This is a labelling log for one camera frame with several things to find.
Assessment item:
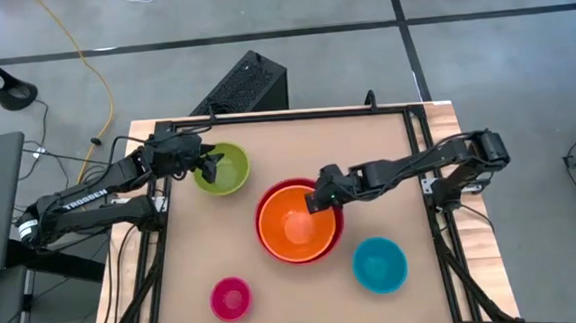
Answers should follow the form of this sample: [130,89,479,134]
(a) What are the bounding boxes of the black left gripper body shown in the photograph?
[146,130,208,182]

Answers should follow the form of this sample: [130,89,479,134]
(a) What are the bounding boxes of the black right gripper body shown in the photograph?
[313,162,360,209]

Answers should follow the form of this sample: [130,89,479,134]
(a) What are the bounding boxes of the green bowl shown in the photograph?
[190,140,253,198]

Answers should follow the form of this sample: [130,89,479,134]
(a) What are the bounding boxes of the orange bowl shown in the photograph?
[255,182,340,265]

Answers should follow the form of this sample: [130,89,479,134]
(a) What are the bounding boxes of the blue bowl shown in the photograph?
[350,234,411,297]

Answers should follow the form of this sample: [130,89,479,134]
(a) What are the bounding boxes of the small pink bowl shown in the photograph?
[208,275,255,323]

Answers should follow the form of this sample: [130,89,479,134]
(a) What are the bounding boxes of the large red bowl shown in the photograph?
[251,174,348,269]

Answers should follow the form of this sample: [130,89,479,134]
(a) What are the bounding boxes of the black computer tower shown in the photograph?
[185,47,291,117]

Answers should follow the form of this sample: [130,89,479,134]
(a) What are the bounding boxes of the tan table mat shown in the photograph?
[142,109,455,323]

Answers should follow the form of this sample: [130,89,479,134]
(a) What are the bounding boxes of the black metal table frame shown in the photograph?
[81,81,522,323]

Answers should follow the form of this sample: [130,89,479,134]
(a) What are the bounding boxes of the yellow floor cable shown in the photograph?
[35,0,120,186]

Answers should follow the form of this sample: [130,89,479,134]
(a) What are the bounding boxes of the black floor cable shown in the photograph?
[13,94,125,182]

